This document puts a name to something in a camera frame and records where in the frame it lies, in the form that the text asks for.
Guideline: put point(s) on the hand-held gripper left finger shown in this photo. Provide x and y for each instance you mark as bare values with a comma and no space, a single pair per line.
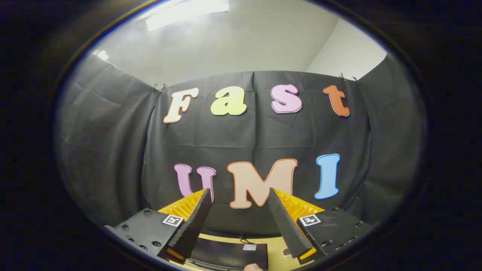
196,222

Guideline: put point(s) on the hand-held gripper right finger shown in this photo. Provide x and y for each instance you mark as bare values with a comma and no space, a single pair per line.
286,222

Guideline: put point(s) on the tan bread piece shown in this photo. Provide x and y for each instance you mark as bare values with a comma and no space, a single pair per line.
253,267

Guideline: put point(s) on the small brown white object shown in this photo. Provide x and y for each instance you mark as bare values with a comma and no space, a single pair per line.
287,254

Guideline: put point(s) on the black backdrop cloth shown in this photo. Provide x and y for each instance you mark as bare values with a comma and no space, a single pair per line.
113,150

